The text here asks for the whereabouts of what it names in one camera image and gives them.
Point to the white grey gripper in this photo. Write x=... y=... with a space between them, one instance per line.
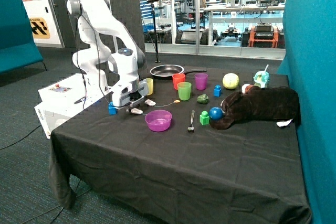
x=129 y=94

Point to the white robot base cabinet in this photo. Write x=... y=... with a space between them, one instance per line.
x=66 y=98

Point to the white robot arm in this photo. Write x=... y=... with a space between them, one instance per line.
x=113 y=61

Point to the blue toy block left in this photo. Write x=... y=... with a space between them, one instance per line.
x=112 y=109

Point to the blue toy block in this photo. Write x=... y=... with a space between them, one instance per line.
x=217 y=91
x=112 y=109

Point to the yellow plastic cup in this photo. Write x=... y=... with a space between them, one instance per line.
x=150 y=85

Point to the purple plastic bowl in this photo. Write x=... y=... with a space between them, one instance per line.
x=158 y=120

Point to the black frying pan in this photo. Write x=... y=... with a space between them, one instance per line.
x=165 y=72

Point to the red plastic cup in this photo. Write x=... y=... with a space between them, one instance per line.
x=178 y=78

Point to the green plastic cup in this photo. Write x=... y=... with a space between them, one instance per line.
x=184 y=90

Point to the black tablecloth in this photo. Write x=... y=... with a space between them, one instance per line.
x=249 y=173

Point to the silver fork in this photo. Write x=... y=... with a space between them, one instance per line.
x=191 y=126

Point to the green toy pepper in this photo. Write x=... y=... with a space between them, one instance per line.
x=203 y=99

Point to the green toy block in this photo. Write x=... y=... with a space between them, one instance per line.
x=204 y=118

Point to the purple plastic cup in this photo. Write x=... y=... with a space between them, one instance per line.
x=201 y=81

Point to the blue ball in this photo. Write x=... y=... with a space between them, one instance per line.
x=215 y=113

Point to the blue toy block right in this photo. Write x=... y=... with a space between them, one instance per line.
x=217 y=91

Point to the yellow softball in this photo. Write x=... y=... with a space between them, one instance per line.
x=230 y=81

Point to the black tripod stand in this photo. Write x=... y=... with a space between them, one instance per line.
x=151 y=2

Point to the teal sofa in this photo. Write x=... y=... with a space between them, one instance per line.
x=17 y=44

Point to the teal toy figure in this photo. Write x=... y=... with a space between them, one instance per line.
x=262 y=78

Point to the brown plush toy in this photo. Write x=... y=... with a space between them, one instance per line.
x=264 y=104

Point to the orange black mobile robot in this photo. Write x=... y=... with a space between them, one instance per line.
x=263 y=35

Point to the teal partition wall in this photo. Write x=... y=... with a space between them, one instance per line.
x=309 y=63

